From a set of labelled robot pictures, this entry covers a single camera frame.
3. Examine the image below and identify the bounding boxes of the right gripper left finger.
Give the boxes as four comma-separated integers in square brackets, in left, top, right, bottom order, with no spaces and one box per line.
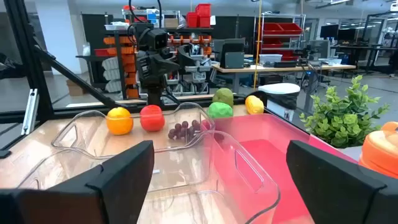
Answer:
[0,140,155,224]

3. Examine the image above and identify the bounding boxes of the white trash can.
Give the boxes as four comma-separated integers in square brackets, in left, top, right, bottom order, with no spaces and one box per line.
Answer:
[257,82,302,122]

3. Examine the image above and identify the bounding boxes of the yellow mango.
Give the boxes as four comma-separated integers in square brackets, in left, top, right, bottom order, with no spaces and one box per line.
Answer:
[244,95,265,115]

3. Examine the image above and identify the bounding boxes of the pink plastic tray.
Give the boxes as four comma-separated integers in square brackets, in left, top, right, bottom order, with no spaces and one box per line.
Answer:
[200,113,358,224]

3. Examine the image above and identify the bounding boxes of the metal rack red bins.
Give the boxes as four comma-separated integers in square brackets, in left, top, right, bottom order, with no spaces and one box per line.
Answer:
[254,12,307,63]

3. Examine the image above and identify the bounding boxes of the clear plastic bin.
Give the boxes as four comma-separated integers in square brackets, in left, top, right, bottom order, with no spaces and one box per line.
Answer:
[17,129,281,224]
[51,101,216,159]

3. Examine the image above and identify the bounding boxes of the cardboard box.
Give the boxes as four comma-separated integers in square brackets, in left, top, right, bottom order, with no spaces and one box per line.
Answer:
[65,79,88,97]

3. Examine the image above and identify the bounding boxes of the stacked red storage bins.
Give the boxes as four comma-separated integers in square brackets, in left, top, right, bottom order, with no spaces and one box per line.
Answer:
[185,2,212,29]

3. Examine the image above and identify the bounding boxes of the small green potted plant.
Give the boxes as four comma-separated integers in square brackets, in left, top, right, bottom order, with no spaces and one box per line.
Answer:
[298,74,391,161]

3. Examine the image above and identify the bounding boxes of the silver aluminium bracket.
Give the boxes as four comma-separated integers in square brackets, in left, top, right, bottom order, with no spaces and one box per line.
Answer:
[21,88,40,136]

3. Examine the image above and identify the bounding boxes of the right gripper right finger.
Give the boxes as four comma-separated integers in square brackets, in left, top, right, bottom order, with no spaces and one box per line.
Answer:
[285,139,398,224]

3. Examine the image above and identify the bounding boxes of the clear storage container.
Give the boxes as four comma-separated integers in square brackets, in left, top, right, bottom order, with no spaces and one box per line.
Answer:
[259,54,283,67]

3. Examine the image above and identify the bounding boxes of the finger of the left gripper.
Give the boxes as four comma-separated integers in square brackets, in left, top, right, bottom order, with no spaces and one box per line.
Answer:
[156,57,180,75]
[136,52,156,85]

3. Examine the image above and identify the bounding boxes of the orange drawer tower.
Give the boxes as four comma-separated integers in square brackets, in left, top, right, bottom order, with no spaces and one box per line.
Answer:
[103,35,141,100]

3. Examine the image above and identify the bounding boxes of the orange plastic bottle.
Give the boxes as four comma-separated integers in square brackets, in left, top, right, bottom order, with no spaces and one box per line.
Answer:
[358,121,398,180]

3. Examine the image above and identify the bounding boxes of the yellow cable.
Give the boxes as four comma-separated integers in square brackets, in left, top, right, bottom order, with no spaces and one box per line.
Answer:
[252,0,264,91]

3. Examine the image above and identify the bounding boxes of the black grey machine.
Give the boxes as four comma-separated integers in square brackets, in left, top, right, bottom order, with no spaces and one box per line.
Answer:
[213,38,246,70]

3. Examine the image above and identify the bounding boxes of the dark red grape bunch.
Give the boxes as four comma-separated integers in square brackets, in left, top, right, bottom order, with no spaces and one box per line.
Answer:
[167,119,225,141]

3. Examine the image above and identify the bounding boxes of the green pear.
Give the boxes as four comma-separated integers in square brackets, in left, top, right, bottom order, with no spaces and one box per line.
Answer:
[212,88,234,108]

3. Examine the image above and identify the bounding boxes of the green apple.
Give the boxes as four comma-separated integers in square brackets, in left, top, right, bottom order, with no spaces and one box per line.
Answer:
[206,101,234,119]

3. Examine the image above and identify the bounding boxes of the orange fruit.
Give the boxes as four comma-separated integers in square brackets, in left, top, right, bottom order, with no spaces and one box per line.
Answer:
[106,107,134,136]

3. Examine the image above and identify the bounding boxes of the red apple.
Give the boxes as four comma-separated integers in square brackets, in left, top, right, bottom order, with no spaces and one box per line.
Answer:
[139,105,166,133]

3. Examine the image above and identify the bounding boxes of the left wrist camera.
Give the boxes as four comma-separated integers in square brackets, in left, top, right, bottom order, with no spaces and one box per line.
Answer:
[144,28,169,51]

